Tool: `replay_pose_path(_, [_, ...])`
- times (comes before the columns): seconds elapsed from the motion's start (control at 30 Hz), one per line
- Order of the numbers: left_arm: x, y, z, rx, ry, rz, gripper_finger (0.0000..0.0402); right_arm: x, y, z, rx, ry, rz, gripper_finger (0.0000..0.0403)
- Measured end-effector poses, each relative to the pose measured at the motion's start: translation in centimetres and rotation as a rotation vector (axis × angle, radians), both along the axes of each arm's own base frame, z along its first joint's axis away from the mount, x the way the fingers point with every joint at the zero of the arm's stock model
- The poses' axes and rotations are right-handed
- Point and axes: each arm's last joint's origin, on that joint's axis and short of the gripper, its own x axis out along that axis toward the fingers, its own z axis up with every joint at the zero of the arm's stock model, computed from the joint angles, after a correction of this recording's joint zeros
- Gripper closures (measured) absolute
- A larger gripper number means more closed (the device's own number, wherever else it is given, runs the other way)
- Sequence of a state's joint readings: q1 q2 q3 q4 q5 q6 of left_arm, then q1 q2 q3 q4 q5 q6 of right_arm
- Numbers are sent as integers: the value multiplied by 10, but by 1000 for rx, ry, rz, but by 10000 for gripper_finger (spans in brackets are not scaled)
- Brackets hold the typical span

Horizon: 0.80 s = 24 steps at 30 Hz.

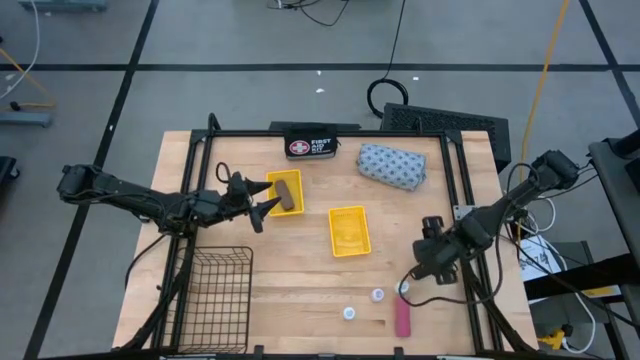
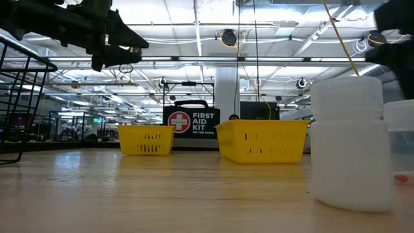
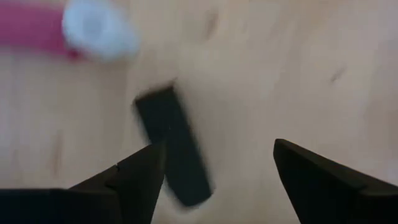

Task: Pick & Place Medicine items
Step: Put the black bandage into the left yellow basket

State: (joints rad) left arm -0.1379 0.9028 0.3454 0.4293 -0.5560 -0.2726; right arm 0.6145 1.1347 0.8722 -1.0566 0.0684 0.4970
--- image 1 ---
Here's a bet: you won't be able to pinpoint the black side table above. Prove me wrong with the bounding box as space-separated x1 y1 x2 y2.
524 128 640 360

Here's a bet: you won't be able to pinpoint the black metal table frame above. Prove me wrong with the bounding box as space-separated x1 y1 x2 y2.
119 112 539 360

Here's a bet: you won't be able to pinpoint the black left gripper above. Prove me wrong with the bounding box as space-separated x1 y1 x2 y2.
219 172 282 234

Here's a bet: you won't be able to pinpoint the black hanging cable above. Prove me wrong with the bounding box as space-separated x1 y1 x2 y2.
366 0 410 120

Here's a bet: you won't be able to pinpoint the yellow power plug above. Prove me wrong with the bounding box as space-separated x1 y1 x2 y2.
537 324 567 351

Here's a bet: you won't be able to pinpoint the thick yellow cable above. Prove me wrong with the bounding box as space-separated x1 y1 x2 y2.
516 0 571 246

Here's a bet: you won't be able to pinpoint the white printed papers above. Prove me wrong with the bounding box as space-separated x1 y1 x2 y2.
518 234 565 284

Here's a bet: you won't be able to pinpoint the yellow plastic basket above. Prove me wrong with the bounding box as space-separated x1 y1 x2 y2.
327 205 373 258
265 169 305 218

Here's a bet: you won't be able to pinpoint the black wire basket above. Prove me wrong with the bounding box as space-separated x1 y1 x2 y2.
172 245 254 354

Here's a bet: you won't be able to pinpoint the grey patterned fabric pouch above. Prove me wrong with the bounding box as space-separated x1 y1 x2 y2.
356 143 428 192

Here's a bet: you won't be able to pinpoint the red box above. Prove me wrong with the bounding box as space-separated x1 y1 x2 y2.
394 294 412 339

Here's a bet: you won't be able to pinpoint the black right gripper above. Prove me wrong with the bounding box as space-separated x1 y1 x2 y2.
413 215 469 286

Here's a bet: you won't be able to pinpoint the brown bandage roll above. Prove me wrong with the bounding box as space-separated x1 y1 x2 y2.
274 179 296 211

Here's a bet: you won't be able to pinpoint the black first aid kit bag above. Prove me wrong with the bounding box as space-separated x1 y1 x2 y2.
283 124 339 160

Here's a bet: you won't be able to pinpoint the grey metal floor base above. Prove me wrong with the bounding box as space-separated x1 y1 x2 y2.
0 111 54 129

